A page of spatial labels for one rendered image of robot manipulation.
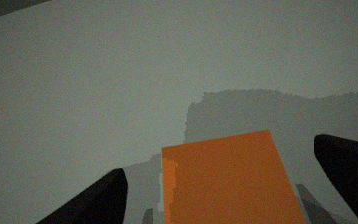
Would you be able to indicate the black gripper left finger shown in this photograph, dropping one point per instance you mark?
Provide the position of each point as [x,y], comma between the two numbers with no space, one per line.
[104,202]

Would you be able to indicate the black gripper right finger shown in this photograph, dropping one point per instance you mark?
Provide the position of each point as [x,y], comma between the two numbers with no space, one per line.
[339,159]

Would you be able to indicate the orange block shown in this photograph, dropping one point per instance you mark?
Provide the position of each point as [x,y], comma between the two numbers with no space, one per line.
[232,180]

